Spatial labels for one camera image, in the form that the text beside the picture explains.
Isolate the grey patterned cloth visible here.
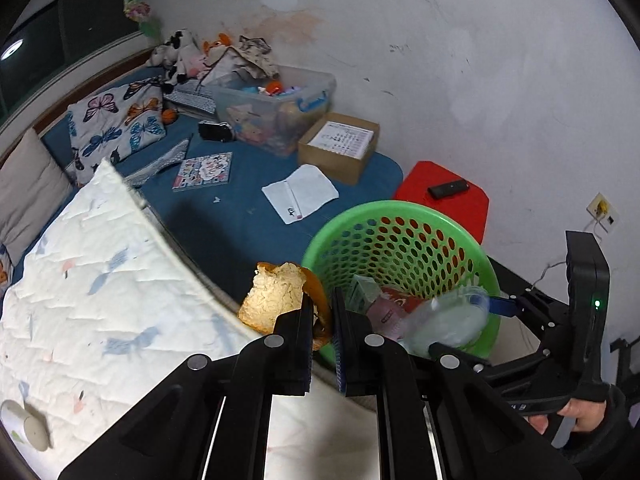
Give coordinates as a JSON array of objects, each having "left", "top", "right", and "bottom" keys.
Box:
[{"left": 122, "top": 132, "right": 193, "bottom": 188}]

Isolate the black and white plush toy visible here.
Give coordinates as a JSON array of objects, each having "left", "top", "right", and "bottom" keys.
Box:
[{"left": 146, "top": 29, "right": 201, "bottom": 86}]

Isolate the blue bed sheet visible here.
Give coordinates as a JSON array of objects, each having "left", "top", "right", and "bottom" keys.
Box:
[{"left": 0, "top": 67, "right": 405, "bottom": 311}]

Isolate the white quilted blanket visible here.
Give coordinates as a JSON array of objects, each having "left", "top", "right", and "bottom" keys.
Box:
[{"left": 0, "top": 157, "right": 381, "bottom": 480}]

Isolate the red plastic stool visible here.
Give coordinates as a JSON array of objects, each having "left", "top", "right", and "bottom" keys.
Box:
[{"left": 392, "top": 160, "right": 491, "bottom": 246}]

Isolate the striped cloth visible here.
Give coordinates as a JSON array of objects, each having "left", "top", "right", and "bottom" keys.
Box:
[{"left": 162, "top": 80, "right": 218, "bottom": 113}]

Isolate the clear plastic storage box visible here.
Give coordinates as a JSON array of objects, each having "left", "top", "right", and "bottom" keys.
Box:
[{"left": 205, "top": 65, "right": 337, "bottom": 157}]

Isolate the wall outlet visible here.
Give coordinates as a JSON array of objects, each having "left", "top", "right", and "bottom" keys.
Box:
[{"left": 586, "top": 192, "right": 621, "bottom": 233}]

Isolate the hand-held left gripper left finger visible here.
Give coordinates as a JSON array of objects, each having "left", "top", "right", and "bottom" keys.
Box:
[{"left": 57, "top": 292, "right": 316, "bottom": 480}]

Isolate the cardboard box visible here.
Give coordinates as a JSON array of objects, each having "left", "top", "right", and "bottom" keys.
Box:
[{"left": 297, "top": 114, "right": 382, "bottom": 187}]

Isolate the window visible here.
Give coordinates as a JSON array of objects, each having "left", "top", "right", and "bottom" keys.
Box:
[{"left": 0, "top": 0, "right": 146, "bottom": 121}]

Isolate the white paper sheet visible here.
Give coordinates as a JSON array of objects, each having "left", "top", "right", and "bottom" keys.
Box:
[{"left": 261, "top": 163, "right": 340, "bottom": 225}]

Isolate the person's right forearm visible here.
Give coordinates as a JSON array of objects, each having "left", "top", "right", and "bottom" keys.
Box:
[{"left": 550, "top": 385, "right": 633, "bottom": 468}]

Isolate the black remote control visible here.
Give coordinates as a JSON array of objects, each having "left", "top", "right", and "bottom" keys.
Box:
[{"left": 427, "top": 178, "right": 471, "bottom": 200}]

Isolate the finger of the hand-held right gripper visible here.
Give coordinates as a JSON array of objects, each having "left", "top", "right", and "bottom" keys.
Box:
[
  {"left": 486, "top": 294, "right": 532, "bottom": 320},
  {"left": 429, "top": 341, "right": 501, "bottom": 375}
]

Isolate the colourful picture book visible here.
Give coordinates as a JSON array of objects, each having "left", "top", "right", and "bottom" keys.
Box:
[{"left": 171, "top": 151, "right": 234, "bottom": 192}]

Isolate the green plastic basket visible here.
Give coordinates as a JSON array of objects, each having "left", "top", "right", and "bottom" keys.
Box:
[{"left": 300, "top": 200, "right": 502, "bottom": 368}]

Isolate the thin wall cable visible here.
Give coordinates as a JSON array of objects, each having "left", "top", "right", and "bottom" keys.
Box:
[{"left": 530, "top": 220, "right": 601, "bottom": 291}]

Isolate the orange peel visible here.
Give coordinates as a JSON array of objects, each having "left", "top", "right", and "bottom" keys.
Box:
[{"left": 237, "top": 261, "right": 333, "bottom": 351}]

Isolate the flower wall decoration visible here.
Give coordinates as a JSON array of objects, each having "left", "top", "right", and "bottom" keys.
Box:
[{"left": 123, "top": 0, "right": 163, "bottom": 38}]

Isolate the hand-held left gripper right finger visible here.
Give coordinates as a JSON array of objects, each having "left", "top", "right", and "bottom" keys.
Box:
[{"left": 330, "top": 287, "right": 583, "bottom": 480}]

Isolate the white paper cup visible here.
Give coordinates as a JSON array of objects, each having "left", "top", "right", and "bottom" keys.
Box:
[{"left": 0, "top": 399, "right": 53, "bottom": 452}]

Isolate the beige pillow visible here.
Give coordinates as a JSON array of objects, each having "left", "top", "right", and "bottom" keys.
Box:
[{"left": 0, "top": 127, "right": 76, "bottom": 266}]

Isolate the patterned beige cloth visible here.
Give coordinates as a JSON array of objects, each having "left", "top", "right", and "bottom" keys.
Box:
[{"left": 220, "top": 35, "right": 281, "bottom": 81}]

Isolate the person's right hand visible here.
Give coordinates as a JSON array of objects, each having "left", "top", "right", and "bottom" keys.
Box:
[{"left": 527, "top": 397, "right": 608, "bottom": 436}]

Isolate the orange plush toy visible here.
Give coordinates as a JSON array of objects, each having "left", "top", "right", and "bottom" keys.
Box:
[{"left": 202, "top": 33, "right": 233, "bottom": 61}]

